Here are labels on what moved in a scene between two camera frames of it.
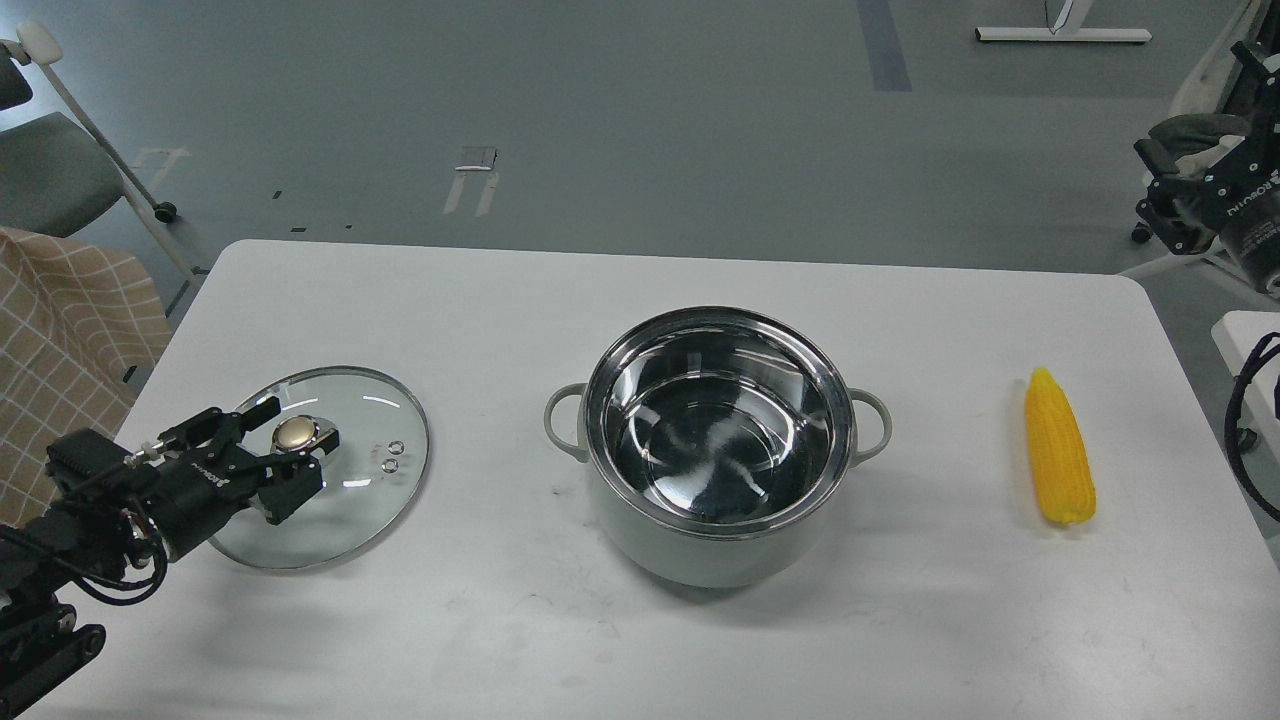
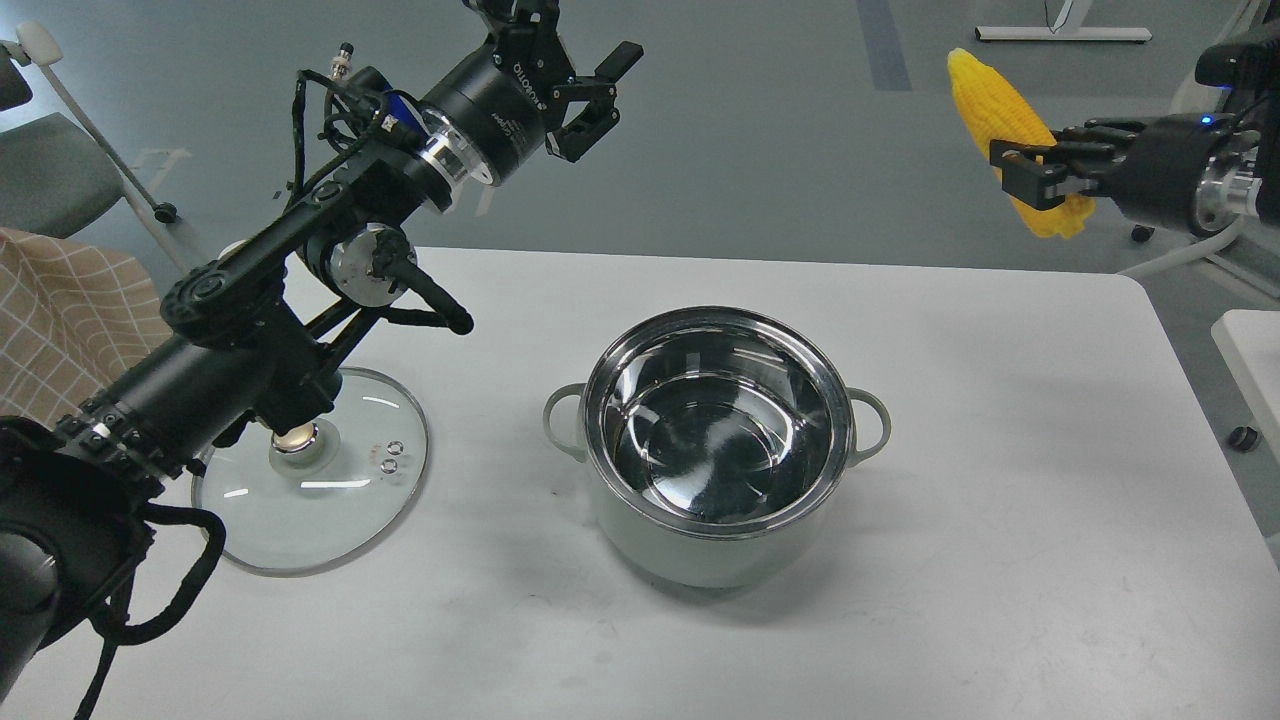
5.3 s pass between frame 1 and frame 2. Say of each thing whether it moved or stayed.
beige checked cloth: stayed
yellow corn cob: moved
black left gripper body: moved
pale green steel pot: stayed
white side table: stayed
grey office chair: stayed
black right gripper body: moved
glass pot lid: stayed
